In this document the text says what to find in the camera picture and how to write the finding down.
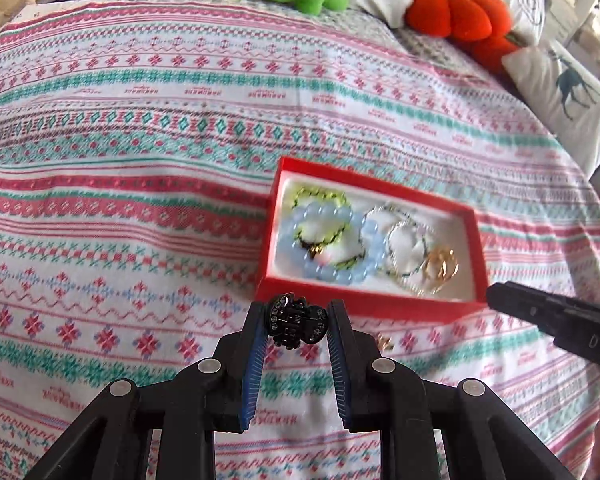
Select green bead bracelet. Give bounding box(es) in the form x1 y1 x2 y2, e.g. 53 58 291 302
291 186 366 268

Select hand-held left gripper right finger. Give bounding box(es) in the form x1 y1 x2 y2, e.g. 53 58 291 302
326 299 576 480

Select red cardboard box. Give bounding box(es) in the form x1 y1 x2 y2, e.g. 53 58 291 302
254 156 491 325

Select light blue bead bracelet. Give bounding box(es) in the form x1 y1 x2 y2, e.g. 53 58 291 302
279 201 388 286

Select gold interlocked rings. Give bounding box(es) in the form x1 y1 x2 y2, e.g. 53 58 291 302
422 245 461 293

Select black rhinestone hair clip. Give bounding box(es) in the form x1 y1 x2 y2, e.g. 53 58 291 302
262 294 330 351

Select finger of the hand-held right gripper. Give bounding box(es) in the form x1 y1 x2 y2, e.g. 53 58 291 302
486 281 556 333

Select orange plush toy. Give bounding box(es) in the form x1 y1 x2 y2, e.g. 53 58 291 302
470 34 525 75
405 0 512 43

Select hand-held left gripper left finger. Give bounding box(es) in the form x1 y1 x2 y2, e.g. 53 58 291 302
25 301 271 480

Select deer print pillow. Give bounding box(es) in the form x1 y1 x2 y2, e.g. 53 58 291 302
501 40 600 176

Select thin silver bracelet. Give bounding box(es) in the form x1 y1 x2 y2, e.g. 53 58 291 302
362 204 433 281

